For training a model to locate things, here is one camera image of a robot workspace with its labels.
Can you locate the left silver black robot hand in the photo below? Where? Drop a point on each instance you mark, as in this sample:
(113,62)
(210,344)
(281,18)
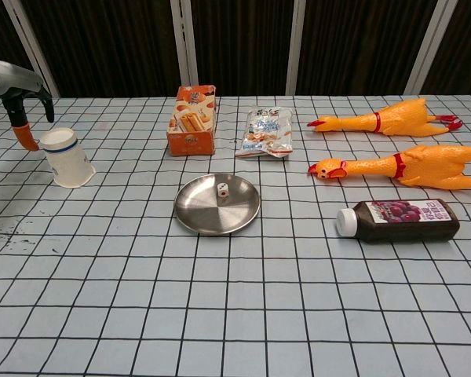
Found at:
(12,80)

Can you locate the white paper cup blue band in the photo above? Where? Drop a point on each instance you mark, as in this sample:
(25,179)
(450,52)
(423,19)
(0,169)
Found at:
(68,161)

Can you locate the white die red dots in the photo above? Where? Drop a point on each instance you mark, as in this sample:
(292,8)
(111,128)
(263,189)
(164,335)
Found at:
(223,190)

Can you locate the round stainless steel plate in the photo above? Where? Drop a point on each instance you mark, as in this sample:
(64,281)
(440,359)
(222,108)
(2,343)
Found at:
(216,216)

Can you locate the orange egg roll snack box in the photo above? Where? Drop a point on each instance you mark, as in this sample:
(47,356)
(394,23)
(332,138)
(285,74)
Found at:
(192,125)

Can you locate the silver white snack bag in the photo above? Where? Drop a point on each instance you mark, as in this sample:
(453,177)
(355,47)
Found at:
(265,133)

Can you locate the light blue grid tablecloth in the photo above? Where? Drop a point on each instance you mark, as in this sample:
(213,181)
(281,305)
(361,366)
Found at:
(259,294)

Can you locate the yellow rubber chicken toy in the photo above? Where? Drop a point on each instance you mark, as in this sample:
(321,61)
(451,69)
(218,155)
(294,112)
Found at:
(400,118)
(416,165)

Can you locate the dark grape juice bottle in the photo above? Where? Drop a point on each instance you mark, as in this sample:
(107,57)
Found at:
(408,224)

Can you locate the white metal frame post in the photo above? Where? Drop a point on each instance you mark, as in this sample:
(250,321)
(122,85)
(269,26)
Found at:
(180,39)
(429,47)
(296,47)
(29,47)

